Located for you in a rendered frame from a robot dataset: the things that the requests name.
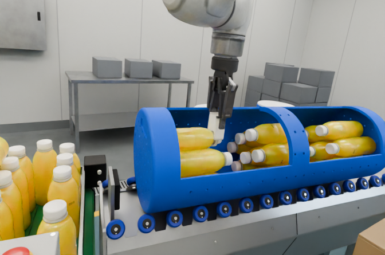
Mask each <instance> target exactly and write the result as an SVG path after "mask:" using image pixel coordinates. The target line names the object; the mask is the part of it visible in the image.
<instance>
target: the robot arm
mask: <svg viewBox="0 0 385 255"><path fill-rule="evenodd" d="M162 1H163V3H164V5H165V7H166V8H167V10H168V12H169V13H170V14H171V15H172V16H173V17H175V18H176V19H178V20H180V21H182V22H184V23H187V24H190V25H194V26H199V27H204V28H209V27H211V28H213V32H212V35H211V48H210V53H211V54H214V56H213V57H212V59H211V69H212V70H215V72H214V75H213V76H209V90H208V96H207V108H209V112H210V114H209V122H208V127H207V129H209V130H210V131H214V140H223V137H224V132H225V124H226V119H227V118H231V116H232V111H233V105H234V99H235V94H236V91H237V89H238V84H235V83H234V82H233V73H234V72H237V70H238V63H239V60H238V58H237V57H241V56H242V54H243V47H244V43H245V36H246V32H247V29H248V27H249V25H250V20H251V17H252V11H253V2H254V0H162ZM218 108H219V109H218Z"/></svg>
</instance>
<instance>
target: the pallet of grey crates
mask: <svg viewBox="0 0 385 255"><path fill-rule="evenodd" d="M298 71H299V67H294V65H288V64H280V63H272V62H266V64H265V70H264V75H263V76H249V78H248V82H247V89H246V96H245V104H244V107H256V106H257V103H258V102H259V101H263V100H268V101H278V102H282V103H287V104H290V105H293V106H295V107H326V106H327V104H328V101H329V96H330V93H331V89H332V87H331V86H332V83H333V78H334V75H335V71H331V70H323V69H316V68H301V70H300V75H299V79H298V80H297V76H298Z"/></svg>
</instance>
